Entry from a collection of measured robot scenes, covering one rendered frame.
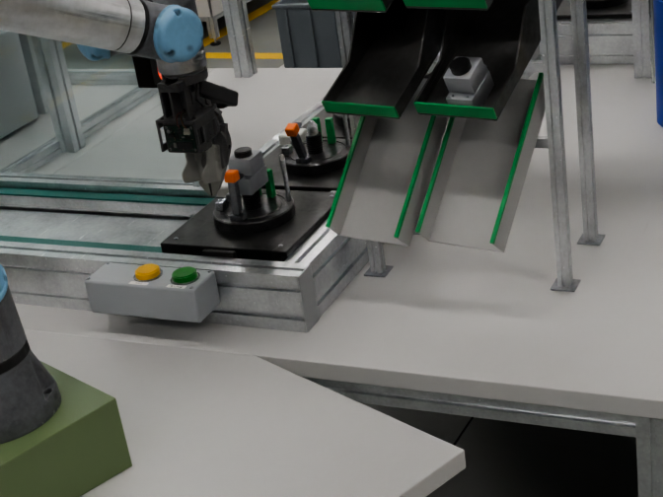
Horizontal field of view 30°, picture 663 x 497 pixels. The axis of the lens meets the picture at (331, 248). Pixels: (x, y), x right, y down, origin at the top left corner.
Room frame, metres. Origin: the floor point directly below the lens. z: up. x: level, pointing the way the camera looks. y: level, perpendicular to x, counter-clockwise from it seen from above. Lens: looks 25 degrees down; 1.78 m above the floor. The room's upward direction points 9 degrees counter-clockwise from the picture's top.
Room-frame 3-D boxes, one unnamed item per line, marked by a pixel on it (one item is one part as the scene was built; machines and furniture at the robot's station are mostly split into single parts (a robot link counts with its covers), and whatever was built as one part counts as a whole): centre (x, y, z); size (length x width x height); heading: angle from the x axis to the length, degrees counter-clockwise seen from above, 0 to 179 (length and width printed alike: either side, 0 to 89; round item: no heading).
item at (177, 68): (1.83, 0.18, 1.29); 0.08 x 0.08 x 0.05
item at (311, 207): (1.95, 0.12, 0.96); 0.24 x 0.24 x 0.02; 62
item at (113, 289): (1.80, 0.30, 0.93); 0.21 x 0.07 x 0.06; 62
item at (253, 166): (1.95, 0.12, 1.06); 0.08 x 0.04 x 0.07; 152
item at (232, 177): (1.91, 0.14, 1.04); 0.04 x 0.02 x 0.08; 152
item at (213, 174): (1.82, 0.17, 1.11); 0.06 x 0.03 x 0.09; 152
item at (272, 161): (2.17, 0.00, 1.01); 0.24 x 0.24 x 0.13; 62
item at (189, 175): (1.84, 0.20, 1.11); 0.06 x 0.03 x 0.09; 152
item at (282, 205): (1.95, 0.12, 0.98); 0.14 x 0.14 x 0.02
